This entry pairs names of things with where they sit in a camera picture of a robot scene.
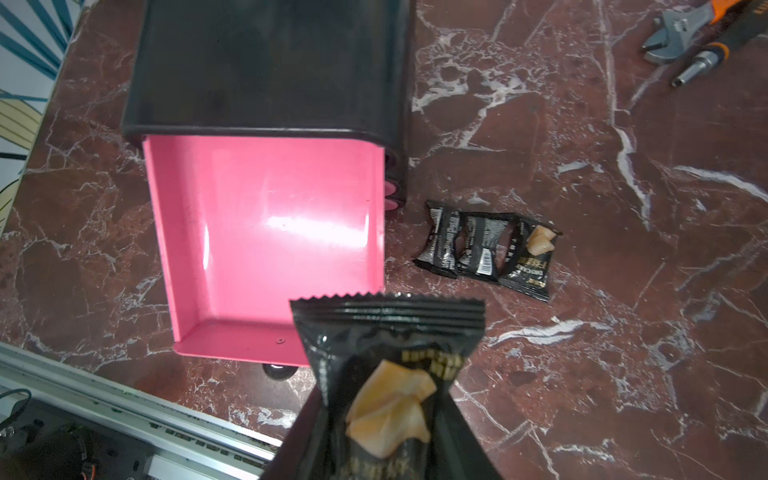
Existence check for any black orange screwdriver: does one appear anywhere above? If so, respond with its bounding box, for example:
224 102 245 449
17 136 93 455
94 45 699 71
671 0 767 88

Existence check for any pink middle drawer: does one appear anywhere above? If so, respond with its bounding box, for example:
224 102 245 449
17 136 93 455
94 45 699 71
385 150 399 178

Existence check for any aluminium front rail frame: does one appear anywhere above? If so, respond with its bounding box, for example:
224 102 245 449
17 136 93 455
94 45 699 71
1 343 282 479

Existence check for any pink top drawer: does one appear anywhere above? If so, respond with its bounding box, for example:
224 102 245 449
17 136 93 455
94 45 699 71
143 135 385 366

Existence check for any black drawer cabinet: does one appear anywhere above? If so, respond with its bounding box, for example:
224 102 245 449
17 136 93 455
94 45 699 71
121 1 416 210

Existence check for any pink drawer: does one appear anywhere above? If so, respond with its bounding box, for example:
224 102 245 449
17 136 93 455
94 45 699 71
143 135 385 366
385 150 399 178

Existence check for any black cookie packet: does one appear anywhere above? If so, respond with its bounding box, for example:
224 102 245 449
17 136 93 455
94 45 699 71
457 212 516 283
497 216 561 302
413 200 463 279
263 294 498 479

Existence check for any orange adjustable wrench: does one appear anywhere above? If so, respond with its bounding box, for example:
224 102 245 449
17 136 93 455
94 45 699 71
642 0 741 65

